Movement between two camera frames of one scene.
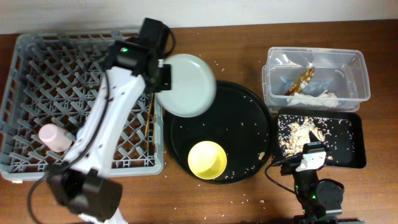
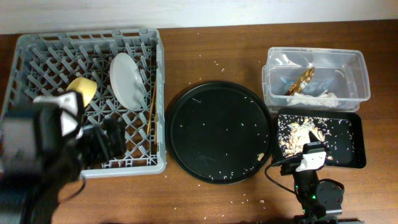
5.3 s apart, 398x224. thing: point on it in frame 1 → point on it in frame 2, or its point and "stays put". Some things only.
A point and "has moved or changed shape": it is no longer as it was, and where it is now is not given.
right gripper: x=290 y=167 stays put
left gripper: x=167 y=86 → x=102 y=145
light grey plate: x=193 y=86 has moved or changed shape
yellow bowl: x=207 y=160 → x=87 y=86
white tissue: x=324 y=99 stays put
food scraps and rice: x=336 y=135 stays put
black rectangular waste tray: x=341 y=132 stays put
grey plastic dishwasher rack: x=51 y=78 stays put
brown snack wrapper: x=303 y=81 stays put
